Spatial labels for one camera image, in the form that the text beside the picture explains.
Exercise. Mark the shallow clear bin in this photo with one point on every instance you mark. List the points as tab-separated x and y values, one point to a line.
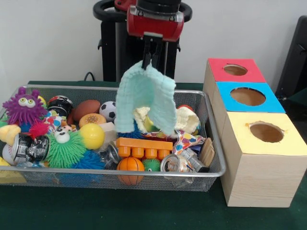
211	143

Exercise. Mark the small orange basketball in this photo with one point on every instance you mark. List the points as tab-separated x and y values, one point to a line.
130	166

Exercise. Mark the small brown football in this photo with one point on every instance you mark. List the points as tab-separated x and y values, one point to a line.
86	109

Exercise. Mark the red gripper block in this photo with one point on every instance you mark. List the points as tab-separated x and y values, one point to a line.
168	29

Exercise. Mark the crushed silver can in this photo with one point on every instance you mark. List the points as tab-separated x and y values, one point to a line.
176	164

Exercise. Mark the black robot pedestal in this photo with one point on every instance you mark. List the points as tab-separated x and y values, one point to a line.
109	52

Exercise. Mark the orange building block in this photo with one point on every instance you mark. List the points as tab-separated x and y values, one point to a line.
143	144

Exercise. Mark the cream yellow cloth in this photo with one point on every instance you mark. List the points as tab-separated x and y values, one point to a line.
187	120

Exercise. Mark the yellow ball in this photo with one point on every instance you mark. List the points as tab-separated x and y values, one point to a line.
92	136

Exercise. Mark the wooden box with three holes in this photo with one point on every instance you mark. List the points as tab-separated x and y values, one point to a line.
259	163

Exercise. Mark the small soccer ball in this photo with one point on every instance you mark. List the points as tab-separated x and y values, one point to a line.
108	111

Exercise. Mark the purple spiky monster toy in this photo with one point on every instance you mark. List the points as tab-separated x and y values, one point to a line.
23	108

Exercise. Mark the green spiky ball with eyes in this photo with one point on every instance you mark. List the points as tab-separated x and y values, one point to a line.
64	149

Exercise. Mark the light teal cloth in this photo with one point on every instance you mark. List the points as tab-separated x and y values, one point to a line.
144	91

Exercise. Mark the dark green table cloth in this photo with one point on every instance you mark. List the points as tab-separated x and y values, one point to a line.
120	211

